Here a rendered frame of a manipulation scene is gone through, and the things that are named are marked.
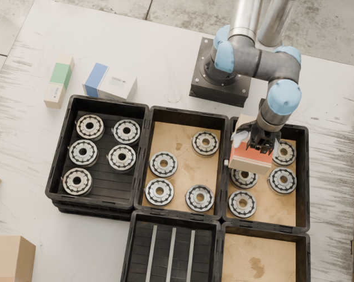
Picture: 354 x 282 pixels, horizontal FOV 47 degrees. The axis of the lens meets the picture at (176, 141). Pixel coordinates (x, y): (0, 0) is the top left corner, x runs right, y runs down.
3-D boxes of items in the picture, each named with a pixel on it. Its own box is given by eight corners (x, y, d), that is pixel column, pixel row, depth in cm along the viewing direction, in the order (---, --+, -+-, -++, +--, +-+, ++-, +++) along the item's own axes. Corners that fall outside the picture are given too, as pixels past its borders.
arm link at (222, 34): (213, 39, 169) (218, 18, 156) (245, 46, 169) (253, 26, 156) (207, 62, 164) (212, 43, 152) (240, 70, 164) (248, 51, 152)
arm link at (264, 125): (262, 97, 108) (292, 104, 108) (258, 106, 112) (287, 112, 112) (258, 122, 105) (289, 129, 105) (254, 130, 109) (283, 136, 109)
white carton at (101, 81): (84, 94, 178) (81, 83, 170) (96, 73, 183) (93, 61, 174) (127, 109, 176) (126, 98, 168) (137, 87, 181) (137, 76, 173)
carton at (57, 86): (61, 61, 184) (59, 53, 179) (74, 63, 184) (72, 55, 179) (46, 107, 174) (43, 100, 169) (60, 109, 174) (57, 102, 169)
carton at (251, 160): (235, 124, 138) (240, 113, 131) (270, 132, 137) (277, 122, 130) (228, 167, 131) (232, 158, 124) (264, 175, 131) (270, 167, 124)
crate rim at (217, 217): (150, 107, 154) (150, 104, 152) (228, 118, 154) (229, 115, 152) (132, 210, 137) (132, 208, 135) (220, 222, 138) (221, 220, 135)
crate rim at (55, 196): (71, 96, 154) (70, 93, 151) (150, 107, 154) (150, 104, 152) (45, 198, 137) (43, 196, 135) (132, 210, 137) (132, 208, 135)
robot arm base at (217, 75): (211, 47, 179) (214, 33, 170) (242, 60, 178) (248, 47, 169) (198, 74, 174) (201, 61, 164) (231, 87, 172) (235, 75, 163)
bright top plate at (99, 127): (81, 112, 157) (80, 112, 156) (106, 118, 156) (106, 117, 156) (73, 135, 153) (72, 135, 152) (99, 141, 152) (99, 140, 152)
